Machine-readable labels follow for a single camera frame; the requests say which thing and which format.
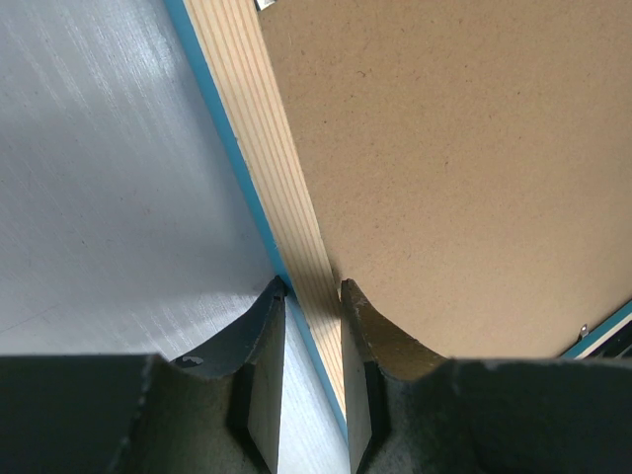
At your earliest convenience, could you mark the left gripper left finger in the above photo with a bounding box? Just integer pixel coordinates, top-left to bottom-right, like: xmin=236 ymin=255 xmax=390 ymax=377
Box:
xmin=1 ymin=278 xmax=286 ymax=473

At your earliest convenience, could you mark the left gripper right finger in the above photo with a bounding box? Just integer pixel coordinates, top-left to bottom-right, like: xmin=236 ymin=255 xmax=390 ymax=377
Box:
xmin=341 ymin=279 xmax=631 ymax=473

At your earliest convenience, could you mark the blue wooden picture frame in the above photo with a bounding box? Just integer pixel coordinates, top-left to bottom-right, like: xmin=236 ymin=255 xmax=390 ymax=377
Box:
xmin=162 ymin=0 xmax=632 ymax=440

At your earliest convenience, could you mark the brown fibreboard frame backing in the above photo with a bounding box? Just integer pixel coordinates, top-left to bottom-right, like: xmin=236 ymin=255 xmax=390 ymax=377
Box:
xmin=256 ymin=0 xmax=632 ymax=359

